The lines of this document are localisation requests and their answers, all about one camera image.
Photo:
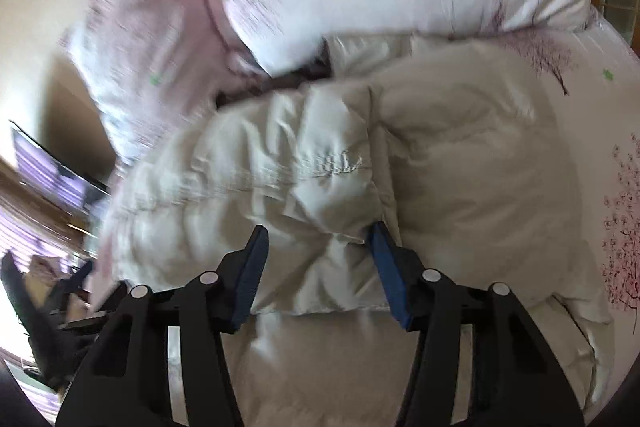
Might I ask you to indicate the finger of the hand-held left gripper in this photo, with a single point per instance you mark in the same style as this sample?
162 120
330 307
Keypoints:
75 282

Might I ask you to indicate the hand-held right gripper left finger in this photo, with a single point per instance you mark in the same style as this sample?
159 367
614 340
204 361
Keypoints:
248 274

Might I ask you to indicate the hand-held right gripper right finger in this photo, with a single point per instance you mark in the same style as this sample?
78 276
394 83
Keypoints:
389 274

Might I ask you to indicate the window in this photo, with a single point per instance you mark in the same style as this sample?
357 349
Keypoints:
50 167

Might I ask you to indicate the pink floral bed sheet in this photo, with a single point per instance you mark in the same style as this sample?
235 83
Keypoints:
595 127

